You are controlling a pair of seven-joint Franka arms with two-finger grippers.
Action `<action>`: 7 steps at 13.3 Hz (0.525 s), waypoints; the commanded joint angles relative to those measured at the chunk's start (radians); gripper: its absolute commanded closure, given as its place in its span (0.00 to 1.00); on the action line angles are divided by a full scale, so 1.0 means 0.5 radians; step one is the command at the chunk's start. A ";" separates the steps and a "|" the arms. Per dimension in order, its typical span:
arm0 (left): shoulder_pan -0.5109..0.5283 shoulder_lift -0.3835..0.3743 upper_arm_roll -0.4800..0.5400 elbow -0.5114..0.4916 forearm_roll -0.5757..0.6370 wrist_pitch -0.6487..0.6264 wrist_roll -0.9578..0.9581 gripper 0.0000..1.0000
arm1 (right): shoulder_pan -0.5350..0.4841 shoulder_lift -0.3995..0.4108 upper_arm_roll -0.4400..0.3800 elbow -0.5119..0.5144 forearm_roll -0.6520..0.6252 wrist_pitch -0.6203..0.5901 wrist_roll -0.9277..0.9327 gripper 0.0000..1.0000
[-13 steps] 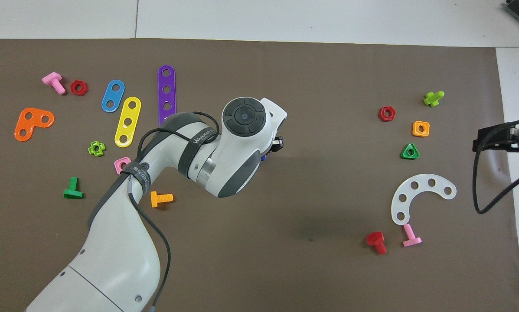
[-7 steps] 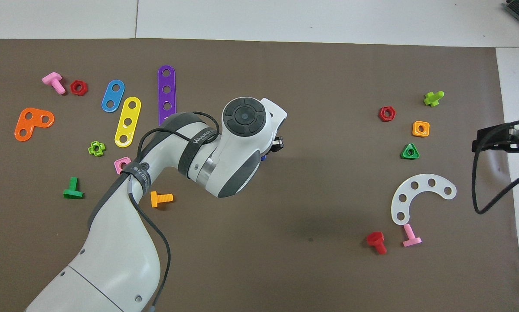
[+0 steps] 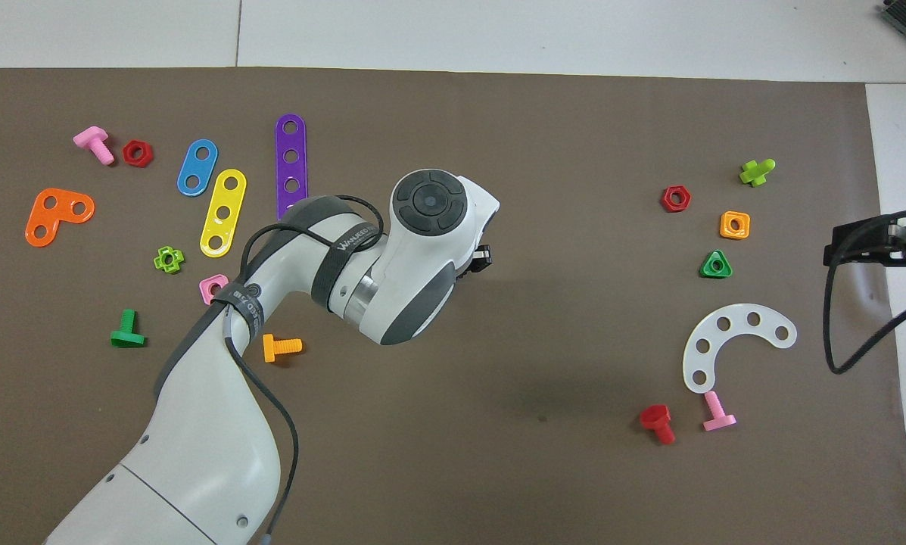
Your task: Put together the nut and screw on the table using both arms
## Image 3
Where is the lime green cross screw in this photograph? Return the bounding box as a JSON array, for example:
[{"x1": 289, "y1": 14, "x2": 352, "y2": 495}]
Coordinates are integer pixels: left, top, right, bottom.
[{"x1": 739, "y1": 158, "x2": 777, "y2": 188}]

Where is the orange plastic screw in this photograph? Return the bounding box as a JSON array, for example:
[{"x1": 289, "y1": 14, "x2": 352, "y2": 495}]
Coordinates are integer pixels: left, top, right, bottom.
[{"x1": 262, "y1": 334, "x2": 304, "y2": 363}]

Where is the pink plastic screw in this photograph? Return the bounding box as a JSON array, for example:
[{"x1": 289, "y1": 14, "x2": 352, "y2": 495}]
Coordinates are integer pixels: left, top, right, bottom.
[
  {"x1": 73, "y1": 126, "x2": 117, "y2": 166},
  {"x1": 702, "y1": 391, "x2": 737, "y2": 432}
]

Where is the red plastic screw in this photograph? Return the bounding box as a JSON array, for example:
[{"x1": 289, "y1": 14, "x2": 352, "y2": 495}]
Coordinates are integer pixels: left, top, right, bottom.
[{"x1": 640, "y1": 404, "x2": 677, "y2": 445}]

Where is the pink square plastic nut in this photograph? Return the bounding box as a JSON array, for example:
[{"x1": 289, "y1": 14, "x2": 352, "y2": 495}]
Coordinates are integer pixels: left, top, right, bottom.
[{"x1": 199, "y1": 274, "x2": 230, "y2": 306}]

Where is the green plastic screw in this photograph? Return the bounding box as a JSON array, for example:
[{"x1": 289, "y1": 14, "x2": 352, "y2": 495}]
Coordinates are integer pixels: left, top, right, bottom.
[{"x1": 111, "y1": 309, "x2": 147, "y2": 349}]

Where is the brown table mat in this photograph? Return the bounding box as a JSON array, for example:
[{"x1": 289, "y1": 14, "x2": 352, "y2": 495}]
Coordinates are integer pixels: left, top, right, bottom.
[{"x1": 0, "y1": 67, "x2": 906, "y2": 545}]

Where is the white curved five-hole plate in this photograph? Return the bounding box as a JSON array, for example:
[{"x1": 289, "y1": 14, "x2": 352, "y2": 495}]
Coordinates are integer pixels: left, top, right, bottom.
[{"x1": 682, "y1": 304, "x2": 798, "y2": 394}]

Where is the purple four-hole plate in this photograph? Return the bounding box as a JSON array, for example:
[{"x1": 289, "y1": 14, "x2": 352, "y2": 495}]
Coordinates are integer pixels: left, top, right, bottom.
[{"x1": 275, "y1": 114, "x2": 308, "y2": 220}]

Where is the yellow three-hole plate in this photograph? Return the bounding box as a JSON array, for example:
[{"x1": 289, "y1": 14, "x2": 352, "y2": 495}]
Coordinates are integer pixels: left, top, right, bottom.
[{"x1": 199, "y1": 168, "x2": 248, "y2": 259}]

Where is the blue two-hole plate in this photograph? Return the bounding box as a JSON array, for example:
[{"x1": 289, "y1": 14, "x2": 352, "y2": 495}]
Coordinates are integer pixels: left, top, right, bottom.
[{"x1": 176, "y1": 139, "x2": 219, "y2": 198}]

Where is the orange heart-shaped plate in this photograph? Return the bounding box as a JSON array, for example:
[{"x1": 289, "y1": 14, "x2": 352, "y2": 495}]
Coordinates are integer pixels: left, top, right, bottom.
[{"x1": 25, "y1": 188, "x2": 96, "y2": 248}]

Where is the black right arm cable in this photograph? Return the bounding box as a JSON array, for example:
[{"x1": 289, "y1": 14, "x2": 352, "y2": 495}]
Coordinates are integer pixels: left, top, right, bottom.
[{"x1": 823, "y1": 216, "x2": 906, "y2": 375}]

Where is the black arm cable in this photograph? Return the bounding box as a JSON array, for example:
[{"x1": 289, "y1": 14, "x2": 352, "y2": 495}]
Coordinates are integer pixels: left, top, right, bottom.
[
  {"x1": 823, "y1": 216, "x2": 906, "y2": 375},
  {"x1": 222, "y1": 195, "x2": 381, "y2": 545}
]

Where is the black lettered velcro strap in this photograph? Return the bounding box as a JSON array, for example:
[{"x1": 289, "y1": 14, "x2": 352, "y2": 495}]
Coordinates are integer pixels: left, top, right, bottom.
[{"x1": 311, "y1": 220, "x2": 385, "y2": 310}]

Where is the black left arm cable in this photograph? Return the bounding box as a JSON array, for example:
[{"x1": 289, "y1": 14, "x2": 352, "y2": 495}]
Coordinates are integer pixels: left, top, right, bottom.
[{"x1": 222, "y1": 195, "x2": 381, "y2": 545}]

